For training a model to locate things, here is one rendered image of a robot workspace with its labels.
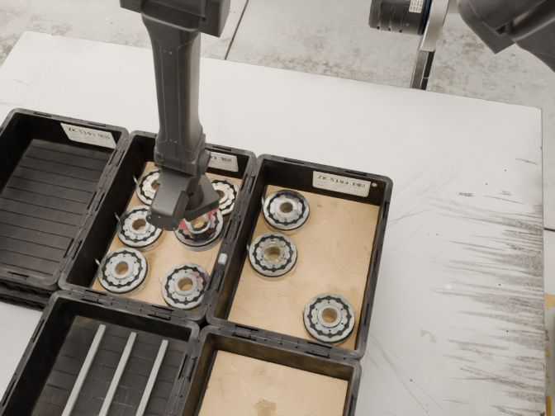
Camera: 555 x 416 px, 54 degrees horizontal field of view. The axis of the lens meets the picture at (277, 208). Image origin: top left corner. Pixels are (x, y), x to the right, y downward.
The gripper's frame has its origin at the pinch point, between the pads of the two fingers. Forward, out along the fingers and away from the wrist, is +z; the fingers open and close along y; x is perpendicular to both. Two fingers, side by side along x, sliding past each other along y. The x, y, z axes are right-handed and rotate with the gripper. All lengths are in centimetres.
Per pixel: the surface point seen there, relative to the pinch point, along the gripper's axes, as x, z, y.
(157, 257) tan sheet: 2.3, 11.0, -10.6
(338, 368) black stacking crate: -38.7, 4.1, 9.2
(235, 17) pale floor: 149, 100, 76
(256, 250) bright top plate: -8.7, 8.1, 8.3
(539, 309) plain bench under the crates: -47, 25, 59
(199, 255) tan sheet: -2.1, 11.2, -2.5
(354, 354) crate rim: -38.6, 0.8, 12.5
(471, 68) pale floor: 60, 100, 154
